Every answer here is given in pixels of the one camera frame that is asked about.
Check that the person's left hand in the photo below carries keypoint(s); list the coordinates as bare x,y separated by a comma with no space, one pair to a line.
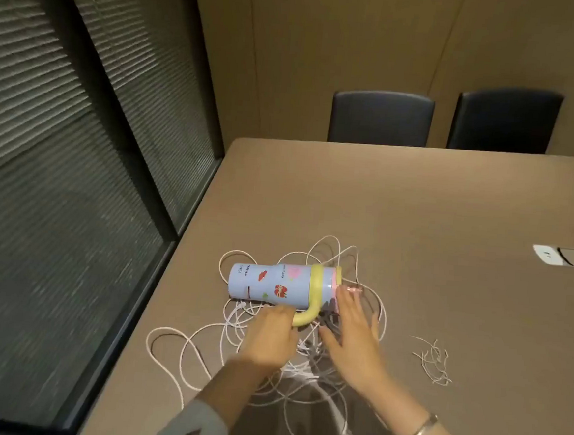
267,337

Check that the person's right hand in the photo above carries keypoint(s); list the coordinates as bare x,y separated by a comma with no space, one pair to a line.
356,349

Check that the light blue sticker tumbler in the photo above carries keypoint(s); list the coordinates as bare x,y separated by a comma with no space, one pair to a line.
272,283

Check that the person's left forearm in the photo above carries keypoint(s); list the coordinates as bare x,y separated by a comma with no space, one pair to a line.
223,393

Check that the person's right forearm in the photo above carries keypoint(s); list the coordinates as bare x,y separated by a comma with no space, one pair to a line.
400,412

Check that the bunch of white twist ties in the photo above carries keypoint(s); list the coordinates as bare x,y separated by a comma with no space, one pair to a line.
432,357

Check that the brown table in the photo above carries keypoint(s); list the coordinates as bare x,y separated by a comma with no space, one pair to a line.
467,199

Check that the white table socket panel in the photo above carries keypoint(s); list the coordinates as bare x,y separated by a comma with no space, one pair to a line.
544,254

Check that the dark meeting chair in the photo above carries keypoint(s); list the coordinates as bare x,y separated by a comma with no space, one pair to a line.
379,118
503,120

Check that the glass partition with grey blinds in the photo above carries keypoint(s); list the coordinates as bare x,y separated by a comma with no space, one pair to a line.
52,107

